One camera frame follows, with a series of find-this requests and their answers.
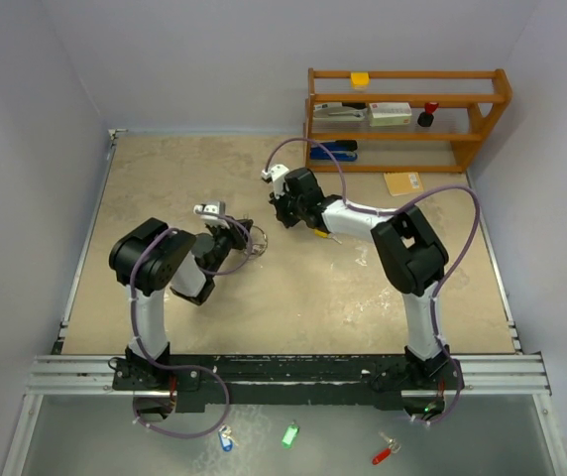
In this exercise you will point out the key with yellow tag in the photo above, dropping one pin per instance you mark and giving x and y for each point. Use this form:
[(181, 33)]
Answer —
[(327, 235)]

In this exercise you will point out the yellow box on shelf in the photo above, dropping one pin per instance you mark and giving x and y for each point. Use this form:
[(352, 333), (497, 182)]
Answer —
[(359, 80)]

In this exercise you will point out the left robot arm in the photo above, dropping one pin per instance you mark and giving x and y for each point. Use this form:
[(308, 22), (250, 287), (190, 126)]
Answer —
[(154, 258)]

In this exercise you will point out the aluminium table frame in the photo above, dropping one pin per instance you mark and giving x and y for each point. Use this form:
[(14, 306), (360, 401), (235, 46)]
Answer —
[(304, 294)]

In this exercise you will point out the key with red tag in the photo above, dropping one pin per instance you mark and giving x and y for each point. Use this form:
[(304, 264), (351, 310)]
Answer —
[(391, 447)]

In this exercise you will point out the grey stapler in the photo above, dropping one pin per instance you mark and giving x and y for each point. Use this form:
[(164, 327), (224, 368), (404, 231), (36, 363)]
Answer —
[(339, 112)]

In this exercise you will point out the large metal keyring with clips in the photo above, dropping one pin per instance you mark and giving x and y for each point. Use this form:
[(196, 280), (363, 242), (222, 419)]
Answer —
[(260, 242)]

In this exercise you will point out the green key tag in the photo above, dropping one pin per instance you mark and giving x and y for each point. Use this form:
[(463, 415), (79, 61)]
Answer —
[(290, 435)]

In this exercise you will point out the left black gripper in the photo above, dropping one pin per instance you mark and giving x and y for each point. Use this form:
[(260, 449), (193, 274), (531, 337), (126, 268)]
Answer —
[(242, 227)]

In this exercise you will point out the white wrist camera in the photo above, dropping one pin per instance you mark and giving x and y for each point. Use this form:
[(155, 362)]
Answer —
[(212, 211), (275, 176)]

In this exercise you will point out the brown envelope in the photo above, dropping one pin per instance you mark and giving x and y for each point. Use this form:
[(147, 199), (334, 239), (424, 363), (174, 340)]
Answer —
[(399, 184)]

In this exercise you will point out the key with blue tag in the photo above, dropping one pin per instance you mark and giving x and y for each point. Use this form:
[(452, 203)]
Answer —
[(227, 438)]

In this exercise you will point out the wooden shelf rack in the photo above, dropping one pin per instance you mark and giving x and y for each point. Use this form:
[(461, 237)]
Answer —
[(471, 103)]

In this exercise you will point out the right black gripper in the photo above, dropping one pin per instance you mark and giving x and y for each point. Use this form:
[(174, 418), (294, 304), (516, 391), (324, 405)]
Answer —
[(280, 203)]

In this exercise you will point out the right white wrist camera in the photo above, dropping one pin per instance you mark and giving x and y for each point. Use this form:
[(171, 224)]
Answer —
[(275, 176)]

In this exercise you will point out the blue stapler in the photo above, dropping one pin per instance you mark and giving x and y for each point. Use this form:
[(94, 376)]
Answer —
[(341, 150)]

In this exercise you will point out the red and black stamp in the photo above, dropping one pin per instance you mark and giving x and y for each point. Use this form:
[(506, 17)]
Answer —
[(426, 117)]

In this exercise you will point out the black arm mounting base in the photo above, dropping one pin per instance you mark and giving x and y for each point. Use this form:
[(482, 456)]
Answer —
[(385, 382)]

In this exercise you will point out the white and red box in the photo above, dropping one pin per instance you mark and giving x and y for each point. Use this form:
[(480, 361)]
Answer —
[(385, 114)]

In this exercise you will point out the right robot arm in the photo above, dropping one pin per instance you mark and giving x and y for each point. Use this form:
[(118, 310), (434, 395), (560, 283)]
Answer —
[(412, 255)]

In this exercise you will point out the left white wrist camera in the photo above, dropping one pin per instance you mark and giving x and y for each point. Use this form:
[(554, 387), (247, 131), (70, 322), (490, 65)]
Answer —
[(212, 211)]

